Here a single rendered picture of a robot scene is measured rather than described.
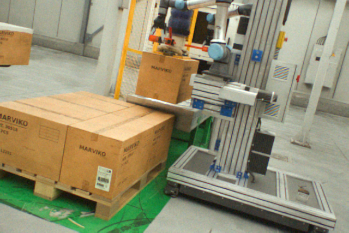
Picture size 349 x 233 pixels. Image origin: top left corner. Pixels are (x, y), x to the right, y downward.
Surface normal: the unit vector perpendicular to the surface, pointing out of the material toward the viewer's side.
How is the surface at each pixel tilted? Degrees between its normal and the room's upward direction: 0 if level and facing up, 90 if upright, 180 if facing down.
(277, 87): 90
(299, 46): 90
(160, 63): 90
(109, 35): 89
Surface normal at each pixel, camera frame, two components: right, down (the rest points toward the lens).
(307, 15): -0.26, 0.11
